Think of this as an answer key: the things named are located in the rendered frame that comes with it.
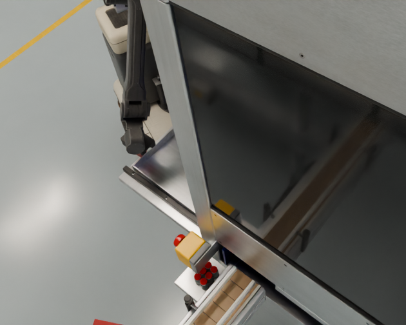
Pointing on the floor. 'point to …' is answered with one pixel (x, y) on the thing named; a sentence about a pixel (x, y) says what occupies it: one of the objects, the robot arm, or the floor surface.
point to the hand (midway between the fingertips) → (143, 155)
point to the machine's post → (180, 109)
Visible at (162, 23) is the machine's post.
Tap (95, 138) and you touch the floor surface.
